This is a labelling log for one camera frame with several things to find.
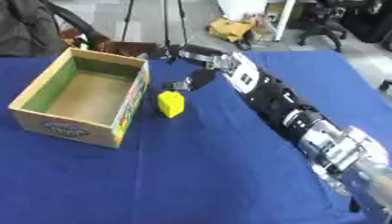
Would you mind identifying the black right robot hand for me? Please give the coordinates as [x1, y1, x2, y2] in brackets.
[160, 43, 242, 92]

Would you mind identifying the tan cardboard box green inside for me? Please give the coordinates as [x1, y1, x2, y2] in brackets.
[7, 47, 151, 149]

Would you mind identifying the yellow block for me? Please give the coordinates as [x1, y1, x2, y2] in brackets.
[156, 90, 187, 119]

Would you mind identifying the yellow bag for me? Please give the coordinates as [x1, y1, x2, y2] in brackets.
[205, 17, 257, 44]

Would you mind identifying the black tripod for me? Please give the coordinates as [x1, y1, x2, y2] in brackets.
[119, 0, 192, 64]

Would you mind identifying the brown bag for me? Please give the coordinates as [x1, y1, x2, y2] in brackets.
[59, 27, 161, 60]

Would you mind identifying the white table leg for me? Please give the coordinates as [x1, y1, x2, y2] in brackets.
[272, 0, 299, 42]

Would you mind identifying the black office chair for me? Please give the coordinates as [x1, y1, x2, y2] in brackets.
[297, 0, 383, 53]

